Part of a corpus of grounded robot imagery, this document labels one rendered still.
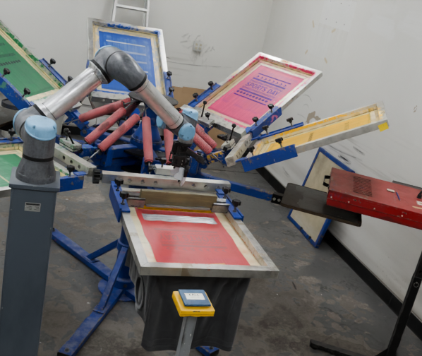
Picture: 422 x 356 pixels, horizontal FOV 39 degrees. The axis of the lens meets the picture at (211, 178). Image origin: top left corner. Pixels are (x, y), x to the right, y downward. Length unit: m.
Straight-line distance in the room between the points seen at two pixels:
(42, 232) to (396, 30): 3.42
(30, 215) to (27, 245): 0.13
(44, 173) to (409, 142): 3.00
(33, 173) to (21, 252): 0.33
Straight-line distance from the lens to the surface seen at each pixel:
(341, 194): 3.29
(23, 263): 2.50
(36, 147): 2.33
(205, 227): 2.82
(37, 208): 2.39
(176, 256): 2.50
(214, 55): 7.12
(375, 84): 5.11
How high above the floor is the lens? 2.09
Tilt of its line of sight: 19 degrees down
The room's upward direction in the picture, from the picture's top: 12 degrees clockwise
